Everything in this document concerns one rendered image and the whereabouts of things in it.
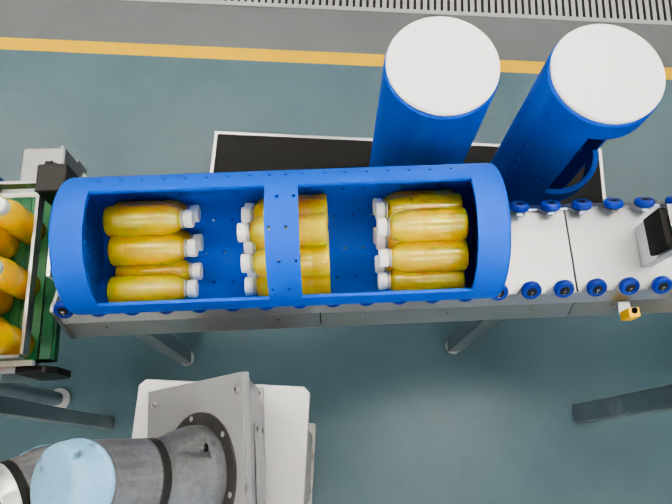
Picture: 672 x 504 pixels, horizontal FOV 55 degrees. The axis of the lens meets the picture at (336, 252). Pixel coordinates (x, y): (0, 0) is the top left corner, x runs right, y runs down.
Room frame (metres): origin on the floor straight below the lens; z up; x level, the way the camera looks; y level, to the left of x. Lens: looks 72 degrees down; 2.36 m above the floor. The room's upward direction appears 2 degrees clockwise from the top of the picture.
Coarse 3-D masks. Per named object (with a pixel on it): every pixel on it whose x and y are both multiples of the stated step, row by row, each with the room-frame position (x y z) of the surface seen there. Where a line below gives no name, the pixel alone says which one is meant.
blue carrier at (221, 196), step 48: (96, 192) 0.47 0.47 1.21; (144, 192) 0.54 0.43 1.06; (192, 192) 0.55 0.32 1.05; (240, 192) 0.56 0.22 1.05; (288, 192) 0.48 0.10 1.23; (336, 192) 0.57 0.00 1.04; (384, 192) 0.57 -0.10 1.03; (480, 192) 0.50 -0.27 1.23; (48, 240) 0.37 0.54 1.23; (96, 240) 0.44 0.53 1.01; (288, 240) 0.39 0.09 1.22; (336, 240) 0.48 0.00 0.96; (480, 240) 0.40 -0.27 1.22; (96, 288) 0.34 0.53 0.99; (240, 288) 0.35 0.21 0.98; (288, 288) 0.31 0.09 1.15; (336, 288) 0.36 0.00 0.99; (480, 288) 0.33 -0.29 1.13
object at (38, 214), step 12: (36, 204) 0.53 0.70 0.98; (36, 216) 0.51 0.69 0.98; (36, 228) 0.48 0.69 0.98; (36, 240) 0.45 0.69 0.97; (36, 252) 0.42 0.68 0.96; (36, 264) 0.40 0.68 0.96; (36, 276) 0.37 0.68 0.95; (24, 312) 0.28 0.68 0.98; (24, 324) 0.25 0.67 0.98; (24, 336) 0.23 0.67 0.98; (24, 348) 0.20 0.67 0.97
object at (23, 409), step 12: (0, 396) 0.11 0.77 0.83; (0, 408) 0.08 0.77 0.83; (12, 408) 0.09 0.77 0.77; (24, 408) 0.09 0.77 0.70; (36, 408) 0.10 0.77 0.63; (48, 408) 0.10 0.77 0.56; (60, 408) 0.11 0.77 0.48; (36, 420) 0.07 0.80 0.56; (48, 420) 0.07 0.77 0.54; (60, 420) 0.07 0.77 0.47; (72, 420) 0.08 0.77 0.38; (84, 420) 0.09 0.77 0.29; (96, 420) 0.09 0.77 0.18; (108, 420) 0.10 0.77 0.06
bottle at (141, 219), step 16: (112, 208) 0.48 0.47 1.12; (128, 208) 0.48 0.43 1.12; (144, 208) 0.48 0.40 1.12; (160, 208) 0.48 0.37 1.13; (176, 208) 0.49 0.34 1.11; (112, 224) 0.44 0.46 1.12; (128, 224) 0.44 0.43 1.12; (144, 224) 0.44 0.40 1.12; (160, 224) 0.45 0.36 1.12; (176, 224) 0.45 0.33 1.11
